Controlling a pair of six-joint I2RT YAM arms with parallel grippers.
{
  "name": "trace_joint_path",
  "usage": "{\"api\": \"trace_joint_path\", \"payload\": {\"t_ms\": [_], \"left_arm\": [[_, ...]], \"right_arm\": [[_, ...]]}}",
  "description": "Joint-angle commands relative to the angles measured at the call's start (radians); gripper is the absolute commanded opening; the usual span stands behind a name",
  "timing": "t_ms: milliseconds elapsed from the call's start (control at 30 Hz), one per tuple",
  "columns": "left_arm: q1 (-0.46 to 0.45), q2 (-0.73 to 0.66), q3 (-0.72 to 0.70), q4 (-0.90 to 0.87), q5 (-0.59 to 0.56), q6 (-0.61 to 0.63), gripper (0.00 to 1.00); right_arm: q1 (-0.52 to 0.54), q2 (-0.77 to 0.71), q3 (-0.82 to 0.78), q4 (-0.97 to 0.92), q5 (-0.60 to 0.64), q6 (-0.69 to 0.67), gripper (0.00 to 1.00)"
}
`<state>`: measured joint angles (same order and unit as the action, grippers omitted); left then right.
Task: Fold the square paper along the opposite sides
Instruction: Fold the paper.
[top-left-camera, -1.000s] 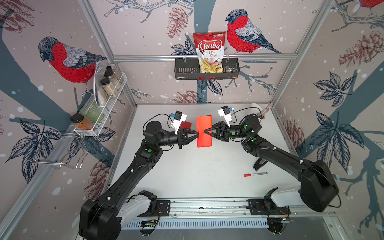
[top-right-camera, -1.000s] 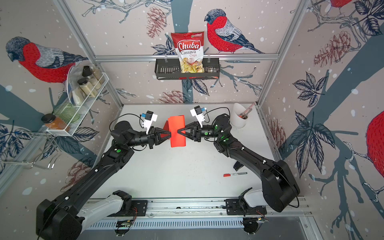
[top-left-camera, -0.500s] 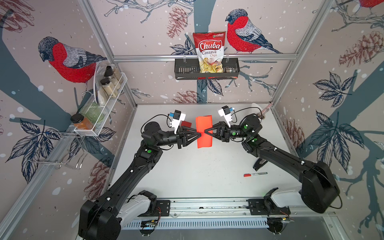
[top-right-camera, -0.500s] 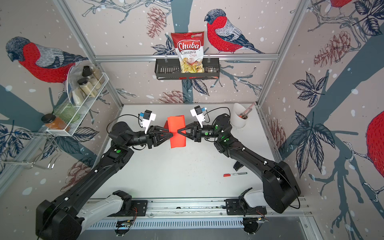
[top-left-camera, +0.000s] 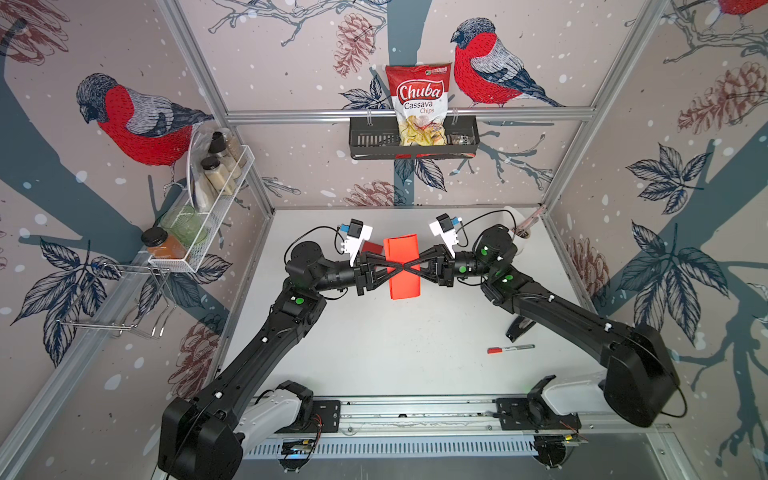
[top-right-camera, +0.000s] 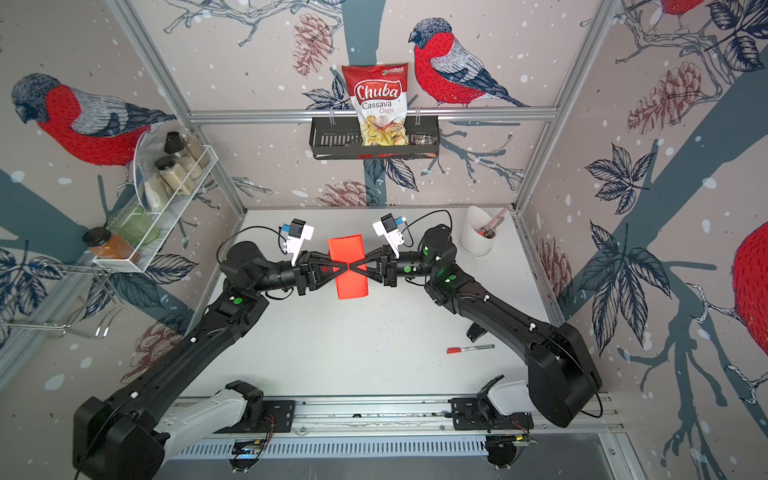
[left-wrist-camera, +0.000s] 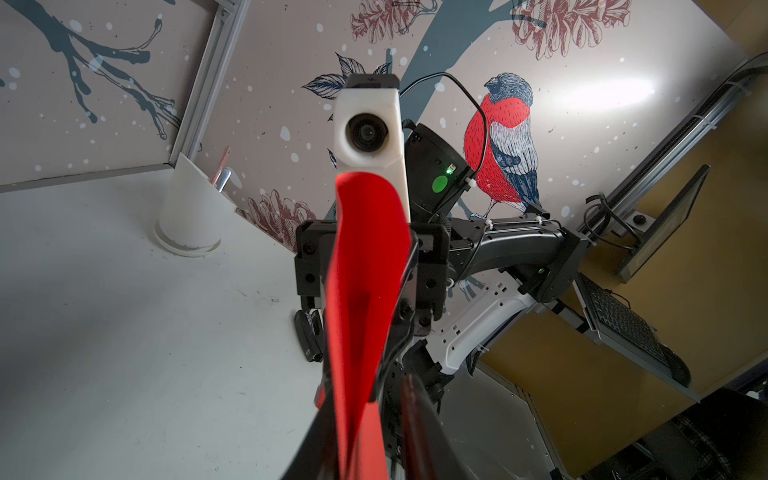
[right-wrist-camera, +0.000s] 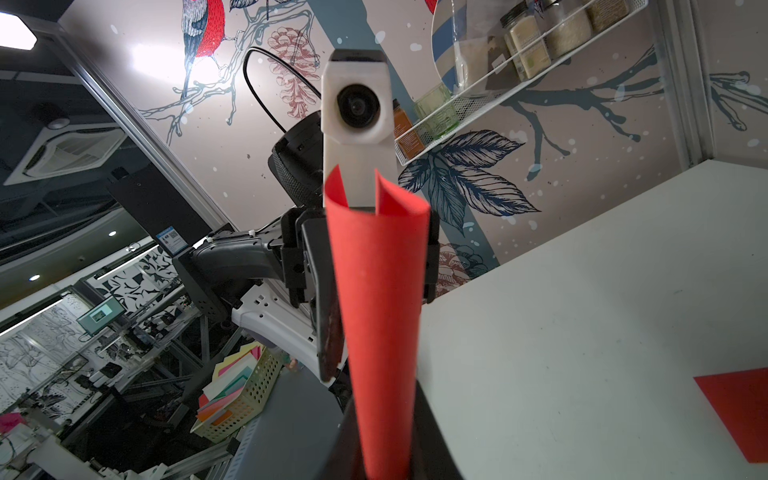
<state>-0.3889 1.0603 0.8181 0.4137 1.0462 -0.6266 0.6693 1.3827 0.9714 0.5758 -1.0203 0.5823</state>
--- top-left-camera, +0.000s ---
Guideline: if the Chuba cassava chips bag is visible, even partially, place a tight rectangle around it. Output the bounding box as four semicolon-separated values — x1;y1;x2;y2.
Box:
385;63;451;147

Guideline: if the orange spice jar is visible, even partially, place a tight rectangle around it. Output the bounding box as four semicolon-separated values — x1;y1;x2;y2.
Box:
141;226;187;260

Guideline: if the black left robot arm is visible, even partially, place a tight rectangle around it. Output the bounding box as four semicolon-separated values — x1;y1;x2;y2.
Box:
157;241;412;479

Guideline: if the chrome wire rack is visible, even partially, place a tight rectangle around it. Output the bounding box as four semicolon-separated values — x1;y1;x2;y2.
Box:
55;265;176;340

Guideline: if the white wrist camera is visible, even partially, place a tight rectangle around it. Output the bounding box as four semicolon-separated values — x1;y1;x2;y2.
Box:
340;219;373;267
429;214;461;258

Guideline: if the black wire basket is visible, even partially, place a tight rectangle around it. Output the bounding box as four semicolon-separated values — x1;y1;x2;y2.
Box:
349;116;479;160

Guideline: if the red marker pen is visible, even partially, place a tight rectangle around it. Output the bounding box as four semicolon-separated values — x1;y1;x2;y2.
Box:
487;344;536;355

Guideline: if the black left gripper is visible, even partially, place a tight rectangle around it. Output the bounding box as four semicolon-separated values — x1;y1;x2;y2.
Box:
311;251;400;299

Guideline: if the beige spice bottle front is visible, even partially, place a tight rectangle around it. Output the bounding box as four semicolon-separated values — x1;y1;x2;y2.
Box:
200;156;236;196

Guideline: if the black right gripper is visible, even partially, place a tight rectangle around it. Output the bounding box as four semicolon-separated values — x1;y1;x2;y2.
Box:
404;246;496;293

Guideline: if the green lidded jar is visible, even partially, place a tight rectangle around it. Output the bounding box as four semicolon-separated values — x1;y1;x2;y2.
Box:
159;205;209;250

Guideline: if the white wire shelf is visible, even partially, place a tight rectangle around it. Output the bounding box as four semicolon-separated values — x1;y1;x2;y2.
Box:
149;122;255;273

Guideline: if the beige spice bottle rear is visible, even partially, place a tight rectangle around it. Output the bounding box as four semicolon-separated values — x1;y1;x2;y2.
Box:
208;130;242;161

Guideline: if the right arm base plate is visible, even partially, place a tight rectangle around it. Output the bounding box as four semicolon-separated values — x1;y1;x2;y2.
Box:
493;397;582;432

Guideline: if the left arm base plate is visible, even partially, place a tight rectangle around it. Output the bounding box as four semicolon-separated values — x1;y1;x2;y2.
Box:
277;400;341;434

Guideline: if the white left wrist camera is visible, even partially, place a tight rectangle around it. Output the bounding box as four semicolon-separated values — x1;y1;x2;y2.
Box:
340;219;373;267

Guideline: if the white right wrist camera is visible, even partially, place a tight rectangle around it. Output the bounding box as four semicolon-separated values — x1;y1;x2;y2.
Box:
429;214;461;258

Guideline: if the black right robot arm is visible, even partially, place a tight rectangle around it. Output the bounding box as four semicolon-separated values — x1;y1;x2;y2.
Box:
402;224;680;427

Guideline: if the beige spice bottle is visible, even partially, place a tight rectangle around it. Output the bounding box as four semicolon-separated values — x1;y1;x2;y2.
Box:
200;156;236;196
208;130;242;161

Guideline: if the white pen cup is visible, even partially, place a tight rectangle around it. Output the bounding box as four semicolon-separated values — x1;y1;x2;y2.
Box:
503;206;531;257

